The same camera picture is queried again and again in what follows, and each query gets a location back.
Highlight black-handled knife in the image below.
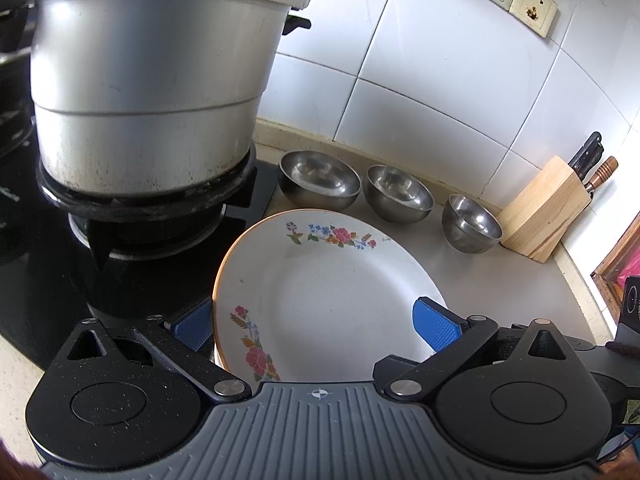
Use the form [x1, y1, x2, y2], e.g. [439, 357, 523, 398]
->
[579, 144, 606, 182]

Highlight medium steel bowl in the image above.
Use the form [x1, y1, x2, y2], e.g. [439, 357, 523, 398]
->
[363, 164, 435, 224]

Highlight large steel bowl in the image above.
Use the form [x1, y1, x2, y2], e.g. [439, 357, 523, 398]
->
[278, 150, 362, 212]

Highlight wooden frame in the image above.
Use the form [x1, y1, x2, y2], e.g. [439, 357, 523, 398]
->
[591, 224, 640, 332]

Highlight pink cloth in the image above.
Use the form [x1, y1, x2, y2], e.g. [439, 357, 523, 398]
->
[617, 254, 640, 283]

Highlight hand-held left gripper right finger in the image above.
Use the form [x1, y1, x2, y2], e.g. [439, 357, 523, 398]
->
[372, 297, 577, 403]

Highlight small steel bowl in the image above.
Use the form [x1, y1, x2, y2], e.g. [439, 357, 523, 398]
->
[441, 193, 503, 254]

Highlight dark cookware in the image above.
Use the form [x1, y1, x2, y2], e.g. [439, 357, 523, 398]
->
[0, 0, 42, 161]

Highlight black glass gas stove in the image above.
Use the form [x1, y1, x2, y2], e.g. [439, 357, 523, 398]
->
[0, 142, 279, 372]

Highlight black burner grate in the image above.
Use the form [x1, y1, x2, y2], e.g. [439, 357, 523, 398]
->
[35, 146, 259, 267]

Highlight aluminium steamer pot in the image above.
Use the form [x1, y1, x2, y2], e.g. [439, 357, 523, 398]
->
[29, 0, 312, 197]

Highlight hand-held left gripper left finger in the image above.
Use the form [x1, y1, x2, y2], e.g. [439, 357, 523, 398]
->
[54, 297, 252, 403]

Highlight black and wooden knife handles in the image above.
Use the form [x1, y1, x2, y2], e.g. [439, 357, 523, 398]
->
[570, 131, 602, 177]

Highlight wooden knife block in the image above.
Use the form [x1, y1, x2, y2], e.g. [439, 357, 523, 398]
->
[496, 155, 592, 264]

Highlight wooden-handled knife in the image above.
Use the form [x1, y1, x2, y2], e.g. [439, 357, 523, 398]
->
[585, 156, 620, 196]

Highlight white floral plate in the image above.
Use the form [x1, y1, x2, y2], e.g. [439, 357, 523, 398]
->
[212, 208, 451, 383]

